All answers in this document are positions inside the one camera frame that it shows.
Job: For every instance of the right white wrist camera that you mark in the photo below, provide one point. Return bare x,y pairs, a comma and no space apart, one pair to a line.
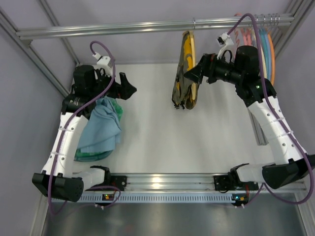
225,43

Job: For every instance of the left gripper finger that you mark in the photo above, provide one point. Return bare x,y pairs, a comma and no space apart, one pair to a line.
123,79
127,91

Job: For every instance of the perforated cable duct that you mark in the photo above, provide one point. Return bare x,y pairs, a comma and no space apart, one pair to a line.
158,198

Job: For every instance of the light blue cloth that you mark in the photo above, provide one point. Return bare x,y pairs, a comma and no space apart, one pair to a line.
103,130

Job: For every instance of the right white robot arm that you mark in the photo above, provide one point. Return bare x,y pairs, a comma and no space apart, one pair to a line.
291,162

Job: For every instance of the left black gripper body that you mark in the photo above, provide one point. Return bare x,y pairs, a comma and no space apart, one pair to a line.
116,86

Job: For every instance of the teal laundry basket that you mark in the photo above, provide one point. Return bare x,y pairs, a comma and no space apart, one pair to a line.
81,156

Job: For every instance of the green patterned cloth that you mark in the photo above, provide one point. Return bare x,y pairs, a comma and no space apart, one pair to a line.
117,107

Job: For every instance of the metal clothes rail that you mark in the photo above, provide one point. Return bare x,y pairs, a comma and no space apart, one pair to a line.
126,28

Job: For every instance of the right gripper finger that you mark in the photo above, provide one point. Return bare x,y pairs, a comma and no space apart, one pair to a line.
194,75
200,65

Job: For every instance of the cream spare hanger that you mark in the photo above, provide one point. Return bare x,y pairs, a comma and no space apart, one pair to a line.
259,45

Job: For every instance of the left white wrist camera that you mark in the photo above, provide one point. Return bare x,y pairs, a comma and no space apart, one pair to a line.
104,62

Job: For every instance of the pink hanger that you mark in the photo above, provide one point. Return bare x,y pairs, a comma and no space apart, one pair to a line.
243,36

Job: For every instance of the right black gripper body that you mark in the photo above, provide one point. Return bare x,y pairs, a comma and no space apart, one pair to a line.
207,69

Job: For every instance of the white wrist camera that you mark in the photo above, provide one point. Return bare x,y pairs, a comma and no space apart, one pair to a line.
104,62
225,43

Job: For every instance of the orange hanger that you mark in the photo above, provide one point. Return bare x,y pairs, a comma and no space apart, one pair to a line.
272,58

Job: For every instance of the camouflage trousers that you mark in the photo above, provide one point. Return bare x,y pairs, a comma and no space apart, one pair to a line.
179,88

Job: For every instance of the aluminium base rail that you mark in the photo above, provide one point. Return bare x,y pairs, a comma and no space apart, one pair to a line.
176,183

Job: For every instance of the cream yellow hanger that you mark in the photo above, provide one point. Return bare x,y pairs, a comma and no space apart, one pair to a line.
189,57

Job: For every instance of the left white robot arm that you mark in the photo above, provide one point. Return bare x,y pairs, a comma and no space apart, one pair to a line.
57,180

